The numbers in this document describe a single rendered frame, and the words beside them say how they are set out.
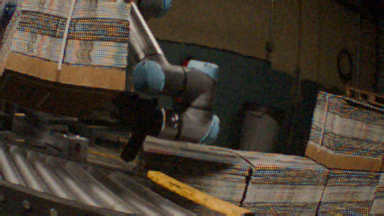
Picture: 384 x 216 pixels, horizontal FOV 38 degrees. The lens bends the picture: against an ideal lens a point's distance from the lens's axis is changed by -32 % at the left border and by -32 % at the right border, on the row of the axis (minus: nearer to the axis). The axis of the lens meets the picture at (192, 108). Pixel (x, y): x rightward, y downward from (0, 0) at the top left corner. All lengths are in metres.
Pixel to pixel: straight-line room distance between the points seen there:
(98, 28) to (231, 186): 0.66
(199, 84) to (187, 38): 7.41
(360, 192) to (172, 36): 7.19
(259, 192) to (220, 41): 7.46
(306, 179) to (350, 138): 0.21
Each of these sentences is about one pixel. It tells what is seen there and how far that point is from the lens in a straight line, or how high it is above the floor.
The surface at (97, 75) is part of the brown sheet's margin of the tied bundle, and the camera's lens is 1.56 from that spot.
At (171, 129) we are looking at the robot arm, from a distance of 1.82.
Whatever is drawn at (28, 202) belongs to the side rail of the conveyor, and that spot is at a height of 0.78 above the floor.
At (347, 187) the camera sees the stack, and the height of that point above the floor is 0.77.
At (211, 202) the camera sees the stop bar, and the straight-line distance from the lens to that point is 1.36.
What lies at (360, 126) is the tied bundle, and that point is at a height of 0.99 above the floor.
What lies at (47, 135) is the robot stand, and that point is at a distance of 2.26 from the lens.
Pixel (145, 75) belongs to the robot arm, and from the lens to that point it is 1.74.
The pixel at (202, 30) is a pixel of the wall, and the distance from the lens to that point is 9.31.
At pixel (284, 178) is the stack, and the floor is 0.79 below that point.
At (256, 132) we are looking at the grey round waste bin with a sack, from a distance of 9.10.
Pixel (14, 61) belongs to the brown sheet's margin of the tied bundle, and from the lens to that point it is 1.48.
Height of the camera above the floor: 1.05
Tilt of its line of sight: 3 degrees down
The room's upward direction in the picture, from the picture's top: 10 degrees clockwise
